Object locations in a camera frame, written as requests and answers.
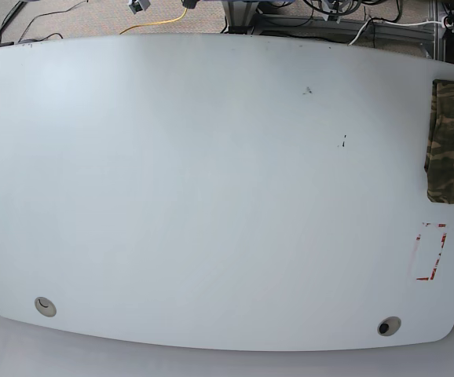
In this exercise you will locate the camouflage t-shirt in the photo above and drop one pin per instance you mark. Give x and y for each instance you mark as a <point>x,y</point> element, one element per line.
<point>439,161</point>

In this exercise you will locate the right table grommet hole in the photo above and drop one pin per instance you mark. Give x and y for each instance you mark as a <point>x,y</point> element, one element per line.
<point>389,326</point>

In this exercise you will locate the table grommet hole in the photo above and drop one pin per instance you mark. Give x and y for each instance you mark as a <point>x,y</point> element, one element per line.
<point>45,307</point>
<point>389,326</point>

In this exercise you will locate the red tape rectangle marking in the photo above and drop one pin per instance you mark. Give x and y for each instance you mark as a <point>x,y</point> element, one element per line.
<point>428,249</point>

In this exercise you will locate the left table grommet hole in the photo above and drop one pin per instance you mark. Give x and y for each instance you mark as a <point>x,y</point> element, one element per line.
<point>45,307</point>

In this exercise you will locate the aluminium frame stand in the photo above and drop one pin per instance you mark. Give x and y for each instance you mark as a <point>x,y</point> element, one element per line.
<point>418,23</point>

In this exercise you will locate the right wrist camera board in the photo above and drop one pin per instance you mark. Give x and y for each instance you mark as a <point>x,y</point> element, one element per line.
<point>137,6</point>

